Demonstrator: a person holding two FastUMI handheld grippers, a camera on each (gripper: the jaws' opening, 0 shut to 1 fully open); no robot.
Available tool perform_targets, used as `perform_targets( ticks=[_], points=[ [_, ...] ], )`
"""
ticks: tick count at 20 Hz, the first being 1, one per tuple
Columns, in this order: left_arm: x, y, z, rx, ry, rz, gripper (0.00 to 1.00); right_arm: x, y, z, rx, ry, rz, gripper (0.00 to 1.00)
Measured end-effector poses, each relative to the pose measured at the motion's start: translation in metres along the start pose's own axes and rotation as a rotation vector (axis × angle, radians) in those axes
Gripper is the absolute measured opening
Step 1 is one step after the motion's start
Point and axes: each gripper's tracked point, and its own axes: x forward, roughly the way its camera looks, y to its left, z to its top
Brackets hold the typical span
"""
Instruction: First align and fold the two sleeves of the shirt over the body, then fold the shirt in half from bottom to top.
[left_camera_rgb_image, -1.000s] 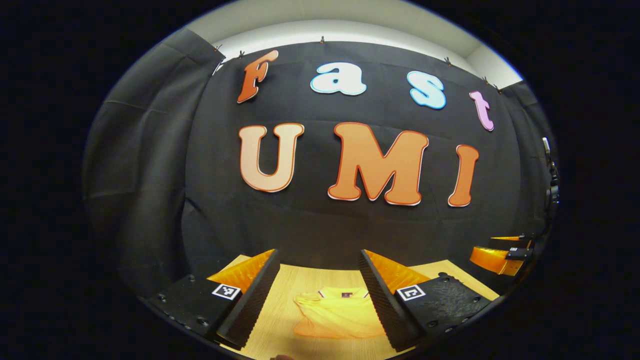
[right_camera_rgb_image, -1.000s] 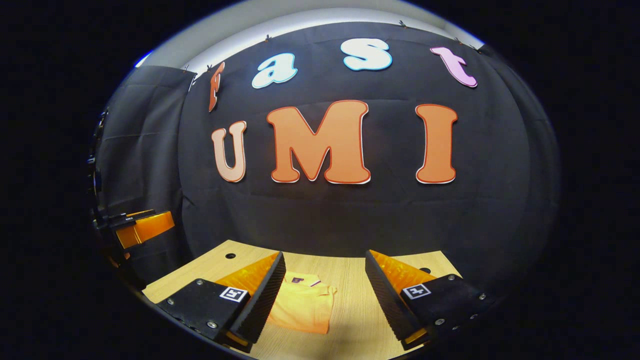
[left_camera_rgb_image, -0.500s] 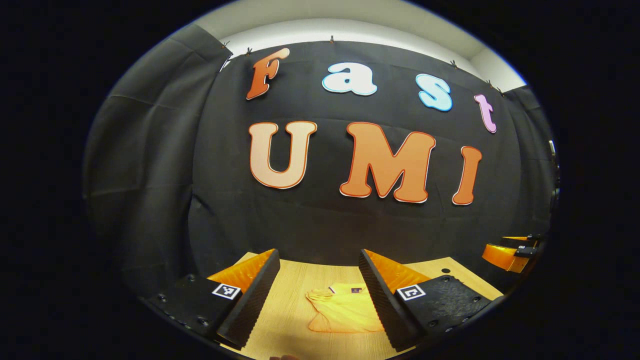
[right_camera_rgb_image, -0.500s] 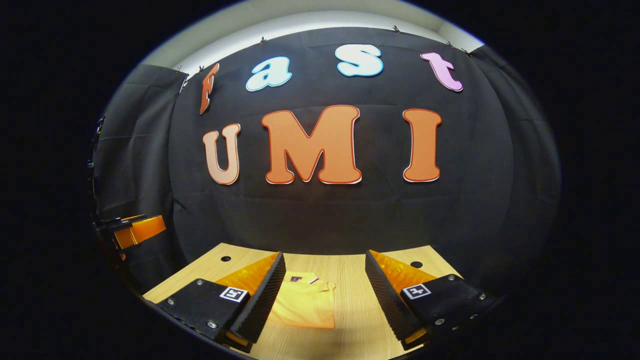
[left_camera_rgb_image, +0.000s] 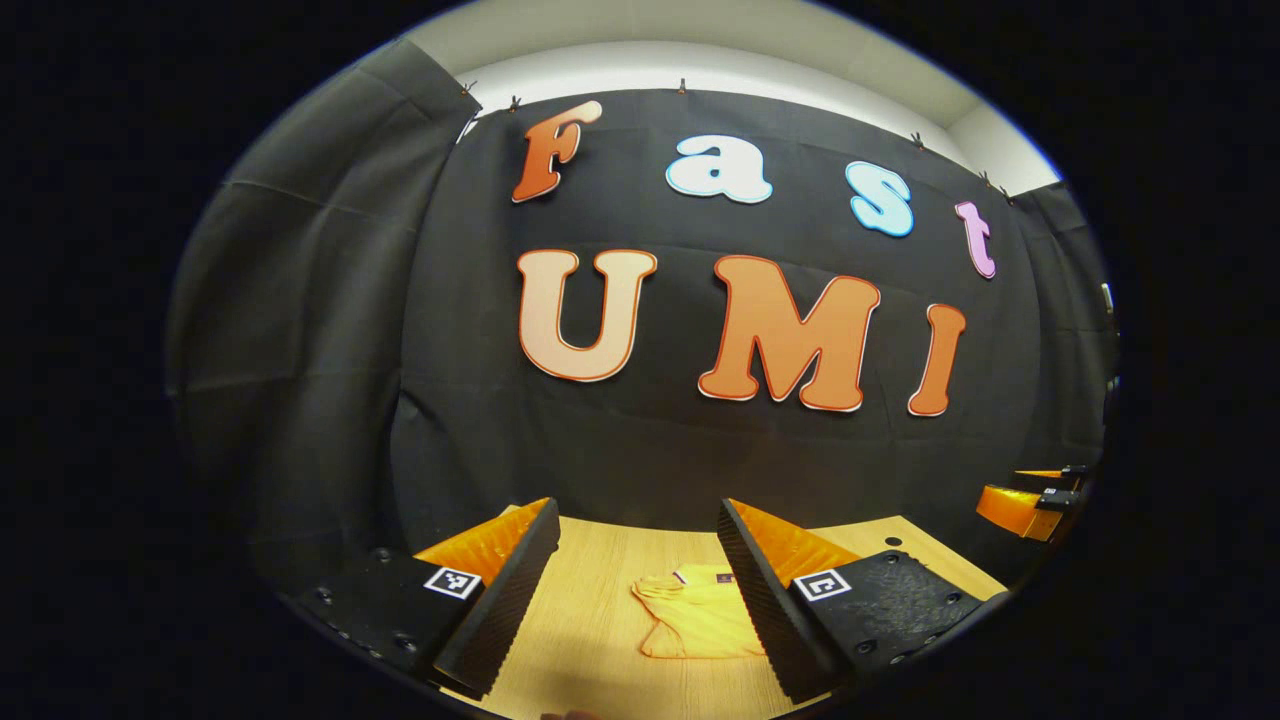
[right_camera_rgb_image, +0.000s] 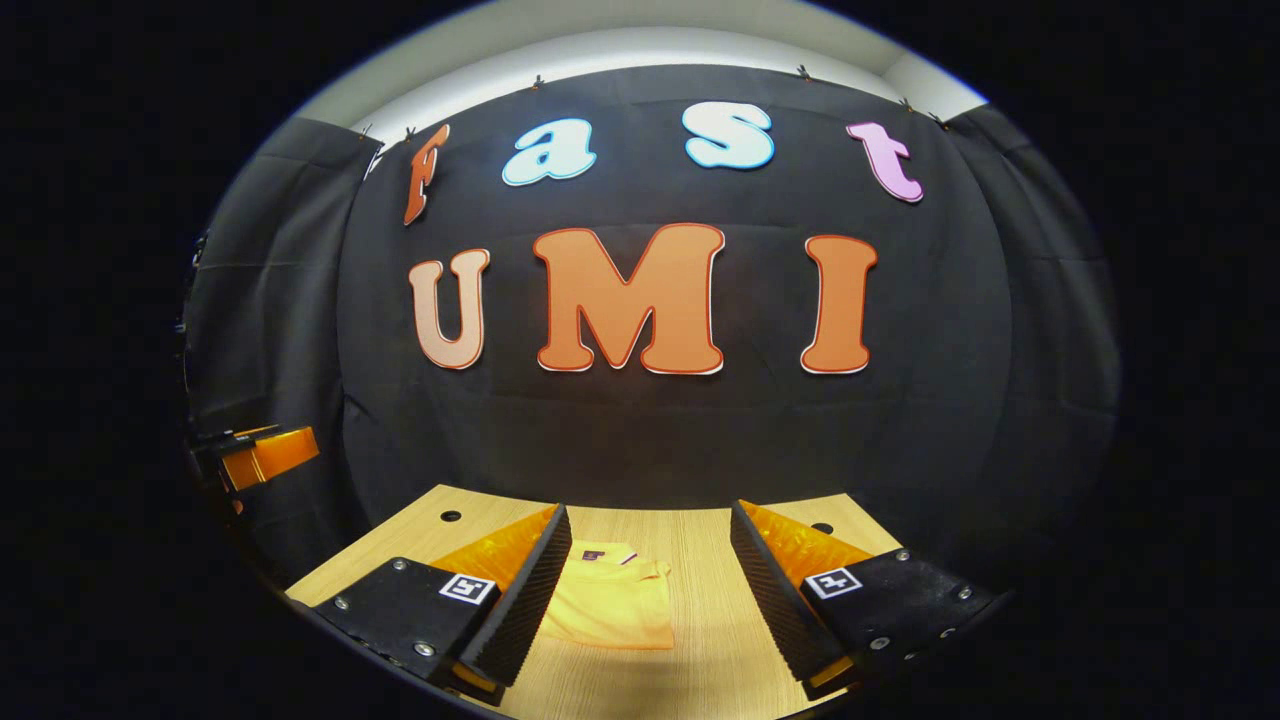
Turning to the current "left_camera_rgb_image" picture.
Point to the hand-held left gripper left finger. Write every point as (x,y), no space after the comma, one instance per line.
(515,600)

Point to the orange T-shirt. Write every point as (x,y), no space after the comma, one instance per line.
(700,620)

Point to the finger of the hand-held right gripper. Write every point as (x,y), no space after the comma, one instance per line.
(1020,512)
(1060,473)

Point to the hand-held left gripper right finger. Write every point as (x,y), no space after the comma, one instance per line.
(760,610)

